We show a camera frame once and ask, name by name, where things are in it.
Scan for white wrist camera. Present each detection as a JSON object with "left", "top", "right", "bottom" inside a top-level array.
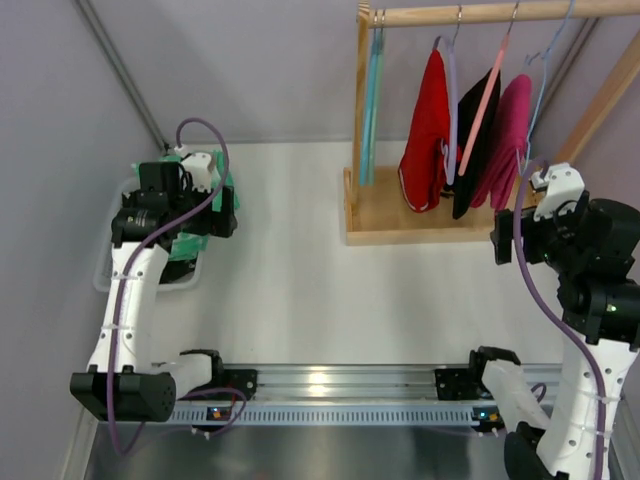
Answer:
[
  {"left": 530, "top": 163, "right": 585, "bottom": 222},
  {"left": 174, "top": 145, "right": 221, "bottom": 192}
]

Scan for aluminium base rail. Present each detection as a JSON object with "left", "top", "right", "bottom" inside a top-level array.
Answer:
[{"left": 219, "top": 363, "right": 566, "bottom": 402}]

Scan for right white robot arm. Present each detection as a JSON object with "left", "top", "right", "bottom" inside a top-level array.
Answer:
[{"left": 469, "top": 196, "right": 639, "bottom": 479}]

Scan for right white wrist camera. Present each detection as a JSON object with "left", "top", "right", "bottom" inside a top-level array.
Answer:
[{"left": 530, "top": 163, "right": 585, "bottom": 222}]

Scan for white plastic basket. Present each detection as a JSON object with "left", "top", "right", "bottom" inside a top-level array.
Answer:
[{"left": 93, "top": 176, "right": 204, "bottom": 293}]

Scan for lilac hanger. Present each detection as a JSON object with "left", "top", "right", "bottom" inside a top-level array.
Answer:
[{"left": 433, "top": 5, "right": 462, "bottom": 186}]

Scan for teal hanger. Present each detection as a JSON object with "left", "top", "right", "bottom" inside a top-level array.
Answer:
[{"left": 359, "top": 24, "right": 384, "bottom": 186}]

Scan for magenta trousers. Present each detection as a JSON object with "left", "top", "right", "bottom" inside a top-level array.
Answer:
[{"left": 471, "top": 74, "right": 532, "bottom": 211}]

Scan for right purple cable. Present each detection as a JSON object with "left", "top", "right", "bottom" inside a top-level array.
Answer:
[{"left": 514, "top": 157, "right": 614, "bottom": 480}]

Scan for light blue hanger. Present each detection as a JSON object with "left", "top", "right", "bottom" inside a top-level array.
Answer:
[{"left": 516, "top": 0, "right": 576, "bottom": 175}]

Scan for pink hanger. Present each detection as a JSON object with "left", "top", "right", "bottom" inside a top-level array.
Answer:
[{"left": 458, "top": 1, "right": 520, "bottom": 176}]

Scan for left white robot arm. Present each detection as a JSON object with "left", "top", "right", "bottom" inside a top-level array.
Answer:
[{"left": 70, "top": 153, "right": 237, "bottom": 422}]

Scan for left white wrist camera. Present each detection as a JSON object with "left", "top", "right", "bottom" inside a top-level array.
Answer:
[{"left": 174, "top": 145, "right": 221, "bottom": 192}]

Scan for green white trousers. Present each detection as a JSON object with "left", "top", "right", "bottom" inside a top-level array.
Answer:
[{"left": 121, "top": 151, "right": 239, "bottom": 262}]

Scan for red trousers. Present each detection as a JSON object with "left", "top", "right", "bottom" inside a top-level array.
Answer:
[{"left": 398, "top": 49, "right": 450, "bottom": 213}]

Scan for wooden clothes rack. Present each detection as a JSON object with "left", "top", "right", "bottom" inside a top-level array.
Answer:
[{"left": 343, "top": 1, "right": 639, "bottom": 246}]

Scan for aluminium corner profile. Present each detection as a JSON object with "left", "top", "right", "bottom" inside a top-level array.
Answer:
[{"left": 71, "top": 0, "right": 169, "bottom": 151}]

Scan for black trousers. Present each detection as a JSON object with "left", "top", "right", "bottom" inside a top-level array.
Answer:
[{"left": 452, "top": 71, "right": 501, "bottom": 220}]

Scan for grey cable duct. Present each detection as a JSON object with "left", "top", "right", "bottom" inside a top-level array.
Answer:
[{"left": 167, "top": 402, "right": 489, "bottom": 427}]

